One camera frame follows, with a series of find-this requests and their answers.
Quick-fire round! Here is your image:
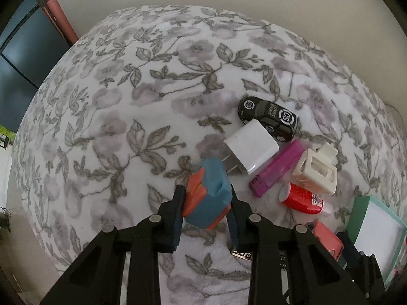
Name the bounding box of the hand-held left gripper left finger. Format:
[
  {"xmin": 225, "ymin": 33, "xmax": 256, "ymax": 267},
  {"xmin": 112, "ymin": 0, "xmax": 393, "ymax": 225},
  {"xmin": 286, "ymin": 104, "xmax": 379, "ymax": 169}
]
[{"xmin": 41, "ymin": 184, "xmax": 187, "ymax": 305}]

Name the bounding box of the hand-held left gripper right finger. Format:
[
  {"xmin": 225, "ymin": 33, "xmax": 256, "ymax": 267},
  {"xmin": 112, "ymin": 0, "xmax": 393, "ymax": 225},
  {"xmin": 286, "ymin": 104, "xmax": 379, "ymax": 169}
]
[{"xmin": 226, "ymin": 186, "xmax": 376, "ymax": 305}]

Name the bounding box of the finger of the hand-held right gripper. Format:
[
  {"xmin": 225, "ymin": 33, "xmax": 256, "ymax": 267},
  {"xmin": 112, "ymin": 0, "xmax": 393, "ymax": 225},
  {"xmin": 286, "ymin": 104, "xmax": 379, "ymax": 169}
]
[{"xmin": 336, "ymin": 231, "xmax": 387, "ymax": 300}]

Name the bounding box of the blue and orange plastic case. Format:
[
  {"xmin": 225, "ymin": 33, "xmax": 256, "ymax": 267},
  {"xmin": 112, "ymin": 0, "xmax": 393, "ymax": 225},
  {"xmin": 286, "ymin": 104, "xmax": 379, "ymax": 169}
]
[
  {"xmin": 306, "ymin": 220, "xmax": 344, "ymax": 260},
  {"xmin": 183, "ymin": 158, "xmax": 232, "ymax": 231}
]

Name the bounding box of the teal cardboard box tray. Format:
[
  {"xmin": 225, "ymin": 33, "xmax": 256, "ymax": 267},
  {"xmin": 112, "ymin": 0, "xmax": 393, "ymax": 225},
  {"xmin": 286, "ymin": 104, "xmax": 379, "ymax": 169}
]
[{"xmin": 346, "ymin": 195, "xmax": 407, "ymax": 290}]

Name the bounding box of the purple lighter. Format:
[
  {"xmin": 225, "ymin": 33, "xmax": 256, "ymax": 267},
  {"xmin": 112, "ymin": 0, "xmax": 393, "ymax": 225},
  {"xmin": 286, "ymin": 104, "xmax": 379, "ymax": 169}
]
[{"xmin": 249, "ymin": 139, "xmax": 306, "ymax": 198}]

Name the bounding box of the gold patterned box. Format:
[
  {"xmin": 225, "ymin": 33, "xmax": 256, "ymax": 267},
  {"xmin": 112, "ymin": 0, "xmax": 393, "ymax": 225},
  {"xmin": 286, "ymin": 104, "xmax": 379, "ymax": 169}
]
[{"xmin": 230, "ymin": 247, "xmax": 290, "ymax": 262}]

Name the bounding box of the red small bottle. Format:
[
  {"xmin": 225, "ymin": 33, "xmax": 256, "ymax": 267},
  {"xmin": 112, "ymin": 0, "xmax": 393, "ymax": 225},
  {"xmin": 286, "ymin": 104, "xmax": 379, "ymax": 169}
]
[{"xmin": 279, "ymin": 183, "xmax": 335, "ymax": 217}]

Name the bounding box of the white charger plug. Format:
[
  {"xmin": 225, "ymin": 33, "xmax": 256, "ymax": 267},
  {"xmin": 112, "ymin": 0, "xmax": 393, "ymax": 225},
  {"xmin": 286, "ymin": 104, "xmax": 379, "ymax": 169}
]
[{"xmin": 223, "ymin": 119, "xmax": 280, "ymax": 176}]

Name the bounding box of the cream plastic clip ornament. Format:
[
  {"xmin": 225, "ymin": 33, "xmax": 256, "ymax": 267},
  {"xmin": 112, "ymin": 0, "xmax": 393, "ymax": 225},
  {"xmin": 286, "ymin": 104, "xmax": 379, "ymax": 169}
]
[{"xmin": 292, "ymin": 142, "xmax": 339, "ymax": 195}]

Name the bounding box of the black toy car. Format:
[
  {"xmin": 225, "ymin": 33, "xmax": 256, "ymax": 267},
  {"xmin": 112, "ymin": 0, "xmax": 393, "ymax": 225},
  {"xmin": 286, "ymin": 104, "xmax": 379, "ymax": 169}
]
[{"xmin": 237, "ymin": 96, "xmax": 298, "ymax": 142}]

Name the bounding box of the green printed object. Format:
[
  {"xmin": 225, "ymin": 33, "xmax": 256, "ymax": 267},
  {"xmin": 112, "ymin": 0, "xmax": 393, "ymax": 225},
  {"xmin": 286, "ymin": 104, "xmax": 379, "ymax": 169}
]
[{"xmin": 0, "ymin": 125, "xmax": 17, "ymax": 150}]

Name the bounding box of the dark wardrobe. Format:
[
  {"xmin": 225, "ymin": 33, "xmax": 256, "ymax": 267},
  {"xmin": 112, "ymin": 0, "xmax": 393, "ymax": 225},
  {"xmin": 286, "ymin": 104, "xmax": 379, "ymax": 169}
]
[{"xmin": 0, "ymin": 0, "xmax": 62, "ymax": 134}]

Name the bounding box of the pink rolled mat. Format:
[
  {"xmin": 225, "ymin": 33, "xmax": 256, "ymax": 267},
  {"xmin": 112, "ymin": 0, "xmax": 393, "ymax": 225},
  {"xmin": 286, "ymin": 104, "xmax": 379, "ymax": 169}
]
[{"xmin": 45, "ymin": 0, "xmax": 79, "ymax": 47}]

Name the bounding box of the thin cable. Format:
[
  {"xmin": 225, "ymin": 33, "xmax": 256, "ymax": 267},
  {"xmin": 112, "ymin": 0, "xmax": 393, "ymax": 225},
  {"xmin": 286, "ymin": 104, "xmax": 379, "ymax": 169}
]
[{"xmin": 384, "ymin": 101, "xmax": 407, "ymax": 125}]

